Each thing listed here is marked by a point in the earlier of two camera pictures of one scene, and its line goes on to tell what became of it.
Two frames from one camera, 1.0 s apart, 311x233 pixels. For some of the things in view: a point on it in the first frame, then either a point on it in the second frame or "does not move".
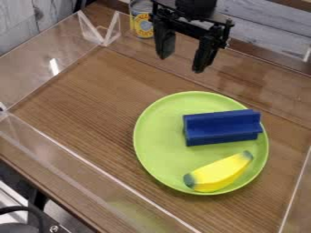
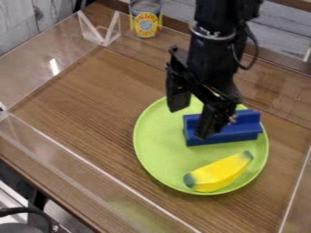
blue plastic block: [222, 127] does not move
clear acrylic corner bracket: [89, 34] does not move
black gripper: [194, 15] → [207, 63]
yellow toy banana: [216, 176] does not move
